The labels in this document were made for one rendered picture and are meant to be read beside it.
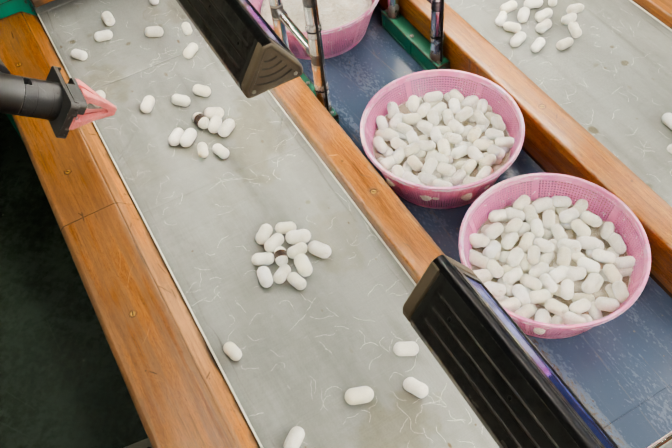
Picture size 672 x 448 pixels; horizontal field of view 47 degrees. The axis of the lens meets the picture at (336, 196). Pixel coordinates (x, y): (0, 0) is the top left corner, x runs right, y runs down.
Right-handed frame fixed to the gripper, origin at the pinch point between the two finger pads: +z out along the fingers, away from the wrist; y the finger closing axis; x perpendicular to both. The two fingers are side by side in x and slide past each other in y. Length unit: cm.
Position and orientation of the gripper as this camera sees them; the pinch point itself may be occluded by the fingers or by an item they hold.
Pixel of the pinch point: (110, 110)
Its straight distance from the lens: 128.3
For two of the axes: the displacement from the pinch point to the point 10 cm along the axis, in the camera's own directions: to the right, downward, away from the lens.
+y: -4.9, -6.7, 5.7
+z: 7.2, 0.7, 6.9
